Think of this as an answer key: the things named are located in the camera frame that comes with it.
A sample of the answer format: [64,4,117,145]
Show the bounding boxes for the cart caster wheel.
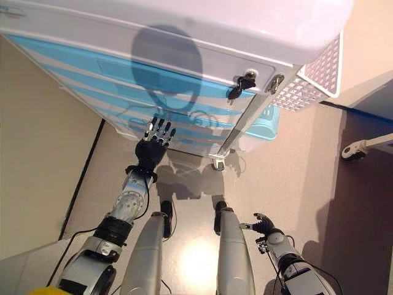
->
[210,155,228,171]

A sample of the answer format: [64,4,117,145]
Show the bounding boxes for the silver latch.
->
[264,73,285,95]

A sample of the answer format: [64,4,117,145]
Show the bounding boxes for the white perforated basket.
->
[274,30,342,115]

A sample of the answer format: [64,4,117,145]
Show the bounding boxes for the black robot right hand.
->
[239,212,277,236]

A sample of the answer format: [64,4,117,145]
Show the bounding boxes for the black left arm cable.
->
[45,227,102,288]

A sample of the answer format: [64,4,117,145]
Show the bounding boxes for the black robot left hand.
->
[134,115,177,171]

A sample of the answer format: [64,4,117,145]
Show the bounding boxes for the grey robot leg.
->
[213,201,255,295]
[119,201,174,295]

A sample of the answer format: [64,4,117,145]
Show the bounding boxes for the deep blue fronted cart drawer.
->
[101,104,237,138]

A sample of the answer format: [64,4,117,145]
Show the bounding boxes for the grey robot left leg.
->
[119,201,174,295]

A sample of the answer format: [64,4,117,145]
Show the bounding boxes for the yellow foam shoulder pad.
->
[27,285,67,295]

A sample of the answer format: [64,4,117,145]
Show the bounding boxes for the black keys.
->
[227,75,257,101]

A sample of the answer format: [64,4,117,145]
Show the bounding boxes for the white hospital bed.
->
[352,133,393,151]

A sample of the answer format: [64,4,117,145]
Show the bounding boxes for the white medical cart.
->
[0,0,354,171]

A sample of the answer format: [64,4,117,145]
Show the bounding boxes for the light blue waste bin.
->
[239,104,281,153]

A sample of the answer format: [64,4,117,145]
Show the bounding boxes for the grey robot right leg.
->
[213,201,255,295]

